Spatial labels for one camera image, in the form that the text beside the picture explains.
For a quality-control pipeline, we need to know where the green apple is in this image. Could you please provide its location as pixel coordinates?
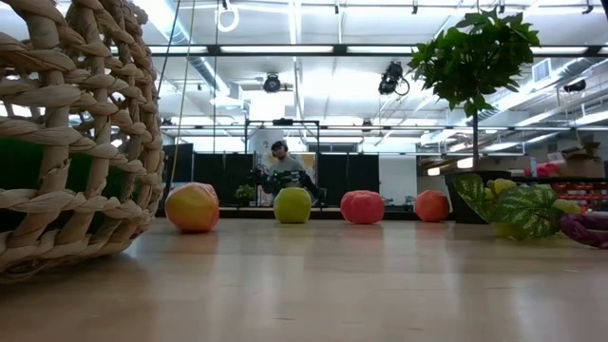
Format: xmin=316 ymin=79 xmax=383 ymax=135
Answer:
xmin=273 ymin=186 xmax=314 ymax=225

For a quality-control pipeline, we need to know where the red orange crinkled tomato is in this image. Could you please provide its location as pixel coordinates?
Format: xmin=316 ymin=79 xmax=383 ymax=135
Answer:
xmin=339 ymin=190 xmax=387 ymax=225

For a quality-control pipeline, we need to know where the red yellow mango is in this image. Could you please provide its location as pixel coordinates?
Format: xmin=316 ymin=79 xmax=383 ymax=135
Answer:
xmin=164 ymin=181 xmax=220 ymax=234

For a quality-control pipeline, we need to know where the round orange fruit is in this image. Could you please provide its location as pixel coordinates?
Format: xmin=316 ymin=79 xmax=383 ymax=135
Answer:
xmin=414 ymin=190 xmax=451 ymax=223

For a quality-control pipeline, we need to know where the green grape bunch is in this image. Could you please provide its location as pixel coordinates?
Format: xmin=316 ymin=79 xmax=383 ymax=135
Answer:
xmin=453 ymin=173 xmax=583 ymax=241

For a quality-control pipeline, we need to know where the long green cucumber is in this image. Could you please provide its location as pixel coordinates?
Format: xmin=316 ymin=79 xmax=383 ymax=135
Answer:
xmin=0 ymin=137 xmax=132 ymax=234

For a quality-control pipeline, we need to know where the purple onion braid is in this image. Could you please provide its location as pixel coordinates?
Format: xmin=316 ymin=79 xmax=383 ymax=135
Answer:
xmin=558 ymin=212 xmax=608 ymax=251

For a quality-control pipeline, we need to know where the woven straw basket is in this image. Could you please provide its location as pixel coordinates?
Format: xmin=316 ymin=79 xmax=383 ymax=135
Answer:
xmin=0 ymin=0 xmax=166 ymax=285

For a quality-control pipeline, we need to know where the person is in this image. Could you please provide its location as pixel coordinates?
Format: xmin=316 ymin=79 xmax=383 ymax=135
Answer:
xmin=258 ymin=140 xmax=324 ymax=208

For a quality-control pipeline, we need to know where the small background plant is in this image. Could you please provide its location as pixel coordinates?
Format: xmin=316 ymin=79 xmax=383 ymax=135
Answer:
xmin=235 ymin=183 xmax=257 ymax=208

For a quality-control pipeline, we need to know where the black hanging device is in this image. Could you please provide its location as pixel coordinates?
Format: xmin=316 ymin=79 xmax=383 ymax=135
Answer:
xmin=378 ymin=60 xmax=410 ymax=96

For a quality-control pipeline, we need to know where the black plant pot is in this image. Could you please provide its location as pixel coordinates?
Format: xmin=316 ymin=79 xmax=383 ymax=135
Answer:
xmin=444 ymin=169 xmax=514 ymax=225

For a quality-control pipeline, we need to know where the green leafy plant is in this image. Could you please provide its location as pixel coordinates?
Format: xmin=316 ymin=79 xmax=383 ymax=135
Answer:
xmin=407 ymin=7 xmax=542 ymax=172

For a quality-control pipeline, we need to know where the red storage shelf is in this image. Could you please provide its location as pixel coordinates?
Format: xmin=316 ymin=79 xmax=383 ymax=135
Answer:
xmin=507 ymin=175 xmax=608 ymax=224

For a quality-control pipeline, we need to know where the cardboard box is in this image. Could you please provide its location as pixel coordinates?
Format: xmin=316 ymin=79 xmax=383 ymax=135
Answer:
xmin=560 ymin=142 xmax=607 ymax=178

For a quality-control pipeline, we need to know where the black ceiling camera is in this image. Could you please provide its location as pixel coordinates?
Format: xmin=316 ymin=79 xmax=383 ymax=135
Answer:
xmin=262 ymin=72 xmax=283 ymax=94

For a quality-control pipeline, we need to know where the black overhead frame bar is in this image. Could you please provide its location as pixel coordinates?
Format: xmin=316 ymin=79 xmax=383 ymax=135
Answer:
xmin=146 ymin=44 xmax=608 ymax=58

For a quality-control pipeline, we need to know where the white hanging ring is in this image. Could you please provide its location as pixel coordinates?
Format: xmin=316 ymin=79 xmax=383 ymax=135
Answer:
xmin=214 ymin=2 xmax=241 ymax=33

